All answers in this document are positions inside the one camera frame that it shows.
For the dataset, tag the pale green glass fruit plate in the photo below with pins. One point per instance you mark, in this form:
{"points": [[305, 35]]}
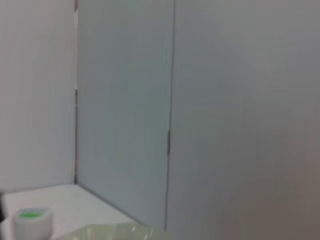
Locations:
{"points": [[112, 232]]}

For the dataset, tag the clear bottle with green label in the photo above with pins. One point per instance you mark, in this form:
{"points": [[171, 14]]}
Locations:
{"points": [[35, 222]]}

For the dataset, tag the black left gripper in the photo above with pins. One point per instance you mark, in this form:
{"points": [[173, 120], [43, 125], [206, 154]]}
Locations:
{"points": [[2, 207]]}

